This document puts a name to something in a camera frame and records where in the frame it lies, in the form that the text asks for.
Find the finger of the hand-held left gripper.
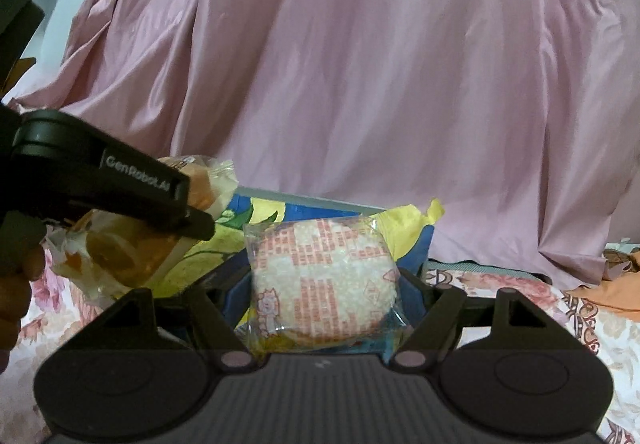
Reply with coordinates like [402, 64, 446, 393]
[150, 196, 216, 241]

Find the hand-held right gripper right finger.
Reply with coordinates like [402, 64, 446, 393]
[390, 269, 588, 370]

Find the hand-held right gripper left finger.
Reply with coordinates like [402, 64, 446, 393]
[60, 274, 258, 371]

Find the sandwich cake packet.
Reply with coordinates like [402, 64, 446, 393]
[47, 155, 239, 303]

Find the rice cracker packet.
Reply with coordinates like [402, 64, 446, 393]
[242, 216, 414, 356]

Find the person's left hand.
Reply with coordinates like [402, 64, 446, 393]
[0, 246, 47, 370]

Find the floral bed sheet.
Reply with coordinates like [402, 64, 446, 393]
[0, 234, 640, 444]

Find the orange cloth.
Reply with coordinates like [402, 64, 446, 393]
[565, 248, 640, 321]

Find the pink satin sheet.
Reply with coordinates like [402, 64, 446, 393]
[10, 0, 640, 292]

